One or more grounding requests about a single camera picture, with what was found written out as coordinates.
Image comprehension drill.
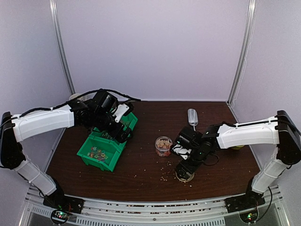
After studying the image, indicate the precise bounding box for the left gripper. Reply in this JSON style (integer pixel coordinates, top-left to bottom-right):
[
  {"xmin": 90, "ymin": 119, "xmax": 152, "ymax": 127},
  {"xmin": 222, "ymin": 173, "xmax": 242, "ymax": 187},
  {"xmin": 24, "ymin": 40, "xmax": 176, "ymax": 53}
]
[{"xmin": 92, "ymin": 111, "xmax": 133, "ymax": 143}]

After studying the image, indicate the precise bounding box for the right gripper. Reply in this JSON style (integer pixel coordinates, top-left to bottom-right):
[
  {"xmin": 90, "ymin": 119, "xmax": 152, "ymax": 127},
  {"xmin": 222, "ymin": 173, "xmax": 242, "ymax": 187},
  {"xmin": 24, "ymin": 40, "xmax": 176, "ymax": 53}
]
[{"xmin": 175, "ymin": 146, "xmax": 206, "ymax": 180}]

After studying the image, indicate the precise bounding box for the clear plastic jar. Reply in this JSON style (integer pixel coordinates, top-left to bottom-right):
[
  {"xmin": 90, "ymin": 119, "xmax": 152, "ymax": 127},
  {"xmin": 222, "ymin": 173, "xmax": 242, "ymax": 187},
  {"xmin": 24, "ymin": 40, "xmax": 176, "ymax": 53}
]
[{"xmin": 155, "ymin": 137, "xmax": 173, "ymax": 157}]

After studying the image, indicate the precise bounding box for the green bin compartment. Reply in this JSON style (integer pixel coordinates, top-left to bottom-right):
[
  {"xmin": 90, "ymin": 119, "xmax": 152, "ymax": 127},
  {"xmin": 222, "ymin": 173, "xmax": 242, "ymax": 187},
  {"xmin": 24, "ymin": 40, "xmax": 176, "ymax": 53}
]
[
  {"xmin": 89, "ymin": 128, "xmax": 127, "ymax": 153},
  {"xmin": 120, "ymin": 113, "xmax": 138, "ymax": 137}
]

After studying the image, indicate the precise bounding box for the gold jar lid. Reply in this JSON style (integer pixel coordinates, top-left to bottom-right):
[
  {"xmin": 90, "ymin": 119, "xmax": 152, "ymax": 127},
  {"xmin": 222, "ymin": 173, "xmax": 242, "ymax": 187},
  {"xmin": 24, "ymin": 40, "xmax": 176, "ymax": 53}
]
[{"xmin": 175, "ymin": 172, "xmax": 195, "ymax": 183}]

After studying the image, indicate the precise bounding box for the metal scoop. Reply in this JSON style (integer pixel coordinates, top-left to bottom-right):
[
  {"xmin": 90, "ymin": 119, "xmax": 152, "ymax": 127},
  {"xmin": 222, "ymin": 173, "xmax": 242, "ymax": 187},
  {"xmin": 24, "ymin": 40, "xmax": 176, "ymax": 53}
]
[{"xmin": 187, "ymin": 108, "xmax": 198, "ymax": 131}]

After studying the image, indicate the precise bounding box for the green bin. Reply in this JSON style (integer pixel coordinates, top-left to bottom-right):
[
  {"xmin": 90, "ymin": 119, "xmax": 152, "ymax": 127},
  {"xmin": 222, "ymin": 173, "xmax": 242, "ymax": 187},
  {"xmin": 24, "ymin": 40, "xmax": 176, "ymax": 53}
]
[{"xmin": 77, "ymin": 137, "xmax": 122, "ymax": 172}]

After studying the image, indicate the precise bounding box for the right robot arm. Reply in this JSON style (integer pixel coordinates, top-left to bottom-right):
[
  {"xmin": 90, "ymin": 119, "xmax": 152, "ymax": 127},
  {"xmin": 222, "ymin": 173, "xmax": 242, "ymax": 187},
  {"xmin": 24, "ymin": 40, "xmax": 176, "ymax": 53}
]
[{"xmin": 171, "ymin": 110, "xmax": 301, "ymax": 208}]

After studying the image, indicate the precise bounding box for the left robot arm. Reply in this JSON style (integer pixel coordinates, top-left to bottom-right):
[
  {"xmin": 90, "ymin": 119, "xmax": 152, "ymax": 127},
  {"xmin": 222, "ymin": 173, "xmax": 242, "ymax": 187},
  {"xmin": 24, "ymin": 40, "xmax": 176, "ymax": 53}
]
[{"xmin": 0, "ymin": 99, "xmax": 133, "ymax": 209}]

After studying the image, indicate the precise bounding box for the lollipop candies pile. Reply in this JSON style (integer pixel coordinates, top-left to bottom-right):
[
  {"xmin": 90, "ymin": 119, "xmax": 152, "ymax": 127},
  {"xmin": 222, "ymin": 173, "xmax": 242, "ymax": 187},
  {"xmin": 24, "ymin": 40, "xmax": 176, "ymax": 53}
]
[{"xmin": 101, "ymin": 132, "xmax": 112, "ymax": 139}]

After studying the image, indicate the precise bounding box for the yellow candies pile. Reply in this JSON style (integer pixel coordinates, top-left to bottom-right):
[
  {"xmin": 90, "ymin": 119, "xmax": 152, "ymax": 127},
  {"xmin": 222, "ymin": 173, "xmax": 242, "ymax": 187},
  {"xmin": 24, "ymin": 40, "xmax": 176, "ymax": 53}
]
[{"xmin": 121, "ymin": 121, "xmax": 131, "ymax": 127}]

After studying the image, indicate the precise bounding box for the star candies pile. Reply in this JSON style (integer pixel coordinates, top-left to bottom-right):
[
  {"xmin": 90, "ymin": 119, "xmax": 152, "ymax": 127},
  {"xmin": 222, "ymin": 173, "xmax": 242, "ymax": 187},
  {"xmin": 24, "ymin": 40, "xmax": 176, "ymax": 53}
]
[{"xmin": 87, "ymin": 146, "xmax": 109, "ymax": 162}]

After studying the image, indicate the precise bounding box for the white ceramic mug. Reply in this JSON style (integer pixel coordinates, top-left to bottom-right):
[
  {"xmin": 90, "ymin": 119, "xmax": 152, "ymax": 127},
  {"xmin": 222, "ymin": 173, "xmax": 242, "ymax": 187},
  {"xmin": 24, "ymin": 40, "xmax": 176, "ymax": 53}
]
[{"xmin": 69, "ymin": 93, "xmax": 87, "ymax": 101}]

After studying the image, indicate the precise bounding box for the green bowl right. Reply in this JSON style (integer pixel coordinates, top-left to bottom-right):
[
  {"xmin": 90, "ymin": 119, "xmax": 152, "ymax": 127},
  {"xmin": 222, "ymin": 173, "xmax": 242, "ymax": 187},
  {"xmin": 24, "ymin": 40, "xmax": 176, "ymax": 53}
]
[{"xmin": 231, "ymin": 145, "xmax": 244, "ymax": 150}]

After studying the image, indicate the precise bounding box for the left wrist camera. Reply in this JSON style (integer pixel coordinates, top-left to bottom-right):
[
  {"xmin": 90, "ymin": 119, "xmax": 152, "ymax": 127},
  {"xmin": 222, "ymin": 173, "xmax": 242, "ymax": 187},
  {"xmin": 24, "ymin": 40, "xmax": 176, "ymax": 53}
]
[{"xmin": 92, "ymin": 91, "xmax": 118, "ymax": 113}]

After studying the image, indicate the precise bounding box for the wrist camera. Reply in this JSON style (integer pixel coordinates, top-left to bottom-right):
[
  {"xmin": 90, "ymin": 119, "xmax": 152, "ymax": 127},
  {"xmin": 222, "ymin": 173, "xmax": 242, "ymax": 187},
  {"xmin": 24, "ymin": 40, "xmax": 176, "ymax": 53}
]
[
  {"xmin": 175, "ymin": 127, "xmax": 203, "ymax": 150},
  {"xmin": 92, "ymin": 91, "xmax": 118, "ymax": 113}
]

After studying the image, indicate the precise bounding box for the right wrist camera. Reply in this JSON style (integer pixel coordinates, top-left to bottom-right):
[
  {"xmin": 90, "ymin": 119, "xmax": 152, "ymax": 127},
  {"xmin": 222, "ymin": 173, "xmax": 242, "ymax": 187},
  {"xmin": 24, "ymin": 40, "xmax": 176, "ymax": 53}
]
[{"xmin": 175, "ymin": 127, "xmax": 203, "ymax": 150}]

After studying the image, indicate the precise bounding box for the aluminium front rail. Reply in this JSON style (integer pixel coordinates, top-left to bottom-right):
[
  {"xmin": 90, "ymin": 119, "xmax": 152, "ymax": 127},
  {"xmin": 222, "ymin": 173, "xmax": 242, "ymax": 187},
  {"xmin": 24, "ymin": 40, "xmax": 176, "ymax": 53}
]
[{"xmin": 17, "ymin": 186, "xmax": 292, "ymax": 226}]

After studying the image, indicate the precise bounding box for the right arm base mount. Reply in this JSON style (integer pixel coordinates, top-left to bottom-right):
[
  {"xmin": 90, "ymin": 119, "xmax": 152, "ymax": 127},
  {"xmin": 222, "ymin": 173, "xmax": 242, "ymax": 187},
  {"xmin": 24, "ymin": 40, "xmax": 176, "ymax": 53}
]
[{"xmin": 224, "ymin": 194, "xmax": 266, "ymax": 213}]

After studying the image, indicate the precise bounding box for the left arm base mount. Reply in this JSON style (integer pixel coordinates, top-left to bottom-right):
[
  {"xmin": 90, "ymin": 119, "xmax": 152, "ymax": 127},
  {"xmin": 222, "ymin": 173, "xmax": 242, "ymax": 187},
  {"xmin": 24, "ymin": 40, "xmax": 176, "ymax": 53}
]
[{"xmin": 43, "ymin": 196, "xmax": 84, "ymax": 214}]

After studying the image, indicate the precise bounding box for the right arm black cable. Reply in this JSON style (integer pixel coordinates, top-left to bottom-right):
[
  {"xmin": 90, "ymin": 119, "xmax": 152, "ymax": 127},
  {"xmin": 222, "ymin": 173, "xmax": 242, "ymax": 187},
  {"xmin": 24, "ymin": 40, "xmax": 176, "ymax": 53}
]
[{"xmin": 221, "ymin": 117, "xmax": 301, "ymax": 219}]

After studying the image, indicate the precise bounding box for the left aluminium corner post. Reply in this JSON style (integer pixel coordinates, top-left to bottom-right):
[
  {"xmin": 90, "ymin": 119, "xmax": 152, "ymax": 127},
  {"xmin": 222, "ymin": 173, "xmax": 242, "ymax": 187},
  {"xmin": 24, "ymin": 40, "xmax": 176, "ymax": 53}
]
[{"xmin": 49, "ymin": 0, "xmax": 75, "ymax": 94}]

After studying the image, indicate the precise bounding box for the aluminium corner post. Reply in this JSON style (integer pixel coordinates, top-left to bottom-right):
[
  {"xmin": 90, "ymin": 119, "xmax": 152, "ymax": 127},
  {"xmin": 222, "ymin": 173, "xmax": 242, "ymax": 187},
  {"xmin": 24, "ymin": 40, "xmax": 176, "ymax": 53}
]
[
  {"xmin": 228, "ymin": 0, "xmax": 257, "ymax": 106},
  {"xmin": 49, "ymin": 0, "xmax": 75, "ymax": 94}
]

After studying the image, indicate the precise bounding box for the right aluminium corner post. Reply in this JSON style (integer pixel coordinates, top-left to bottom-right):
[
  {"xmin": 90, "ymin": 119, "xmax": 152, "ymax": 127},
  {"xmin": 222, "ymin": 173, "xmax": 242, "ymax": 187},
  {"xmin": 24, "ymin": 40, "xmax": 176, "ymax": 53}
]
[{"xmin": 228, "ymin": 0, "xmax": 257, "ymax": 106}]

